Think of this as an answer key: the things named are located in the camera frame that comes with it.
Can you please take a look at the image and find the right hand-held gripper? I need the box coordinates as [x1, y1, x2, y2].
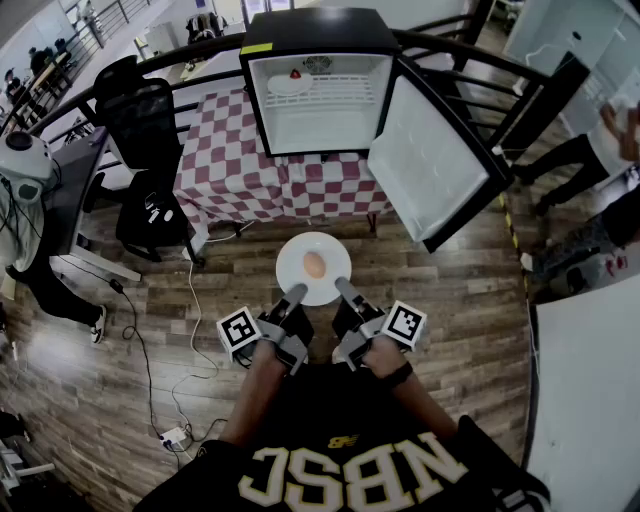
[331, 276, 428, 372]

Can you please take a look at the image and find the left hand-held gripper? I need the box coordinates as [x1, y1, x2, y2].
[216, 283, 315, 377]

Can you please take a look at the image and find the brown egg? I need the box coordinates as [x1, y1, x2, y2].
[302, 251, 327, 278]

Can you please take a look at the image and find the small white plate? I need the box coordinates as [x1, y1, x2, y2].
[275, 232, 353, 307]

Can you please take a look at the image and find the black mini fridge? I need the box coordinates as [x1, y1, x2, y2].
[238, 6, 515, 254]

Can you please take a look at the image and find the person's right forearm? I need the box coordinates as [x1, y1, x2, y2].
[362, 335, 459, 441]

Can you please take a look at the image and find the person's left forearm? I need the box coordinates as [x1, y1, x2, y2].
[219, 342, 287, 449]

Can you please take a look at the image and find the black wristband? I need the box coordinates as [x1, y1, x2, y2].
[382, 360, 415, 390]

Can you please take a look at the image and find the person's black lettered jersey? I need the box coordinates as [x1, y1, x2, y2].
[132, 362, 551, 512]

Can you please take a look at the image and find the red white checkered tablecloth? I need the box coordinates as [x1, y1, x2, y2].
[172, 88, 396, 256]

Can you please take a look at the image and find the white power strip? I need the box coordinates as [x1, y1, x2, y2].
[159, 426, 189, 449]

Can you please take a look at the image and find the large white plate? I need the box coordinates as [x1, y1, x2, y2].
[267, 72, 315, 96]

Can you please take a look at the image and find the black office chair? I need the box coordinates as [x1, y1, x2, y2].
[82, 54, 206, 266]

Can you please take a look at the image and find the grey desk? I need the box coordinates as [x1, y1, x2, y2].
[42, 127, 144, 284]

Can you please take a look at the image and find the black curved railing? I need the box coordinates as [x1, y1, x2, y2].
[0, 27, 591, 166]

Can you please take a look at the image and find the white table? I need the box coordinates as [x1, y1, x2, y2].
[522, 287, 640, 512]

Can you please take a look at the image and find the white cable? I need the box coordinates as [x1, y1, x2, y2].
[172, 219, 241, 441]

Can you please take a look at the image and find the black cable with adapter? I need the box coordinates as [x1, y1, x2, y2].
[49, 254, 174, 444]

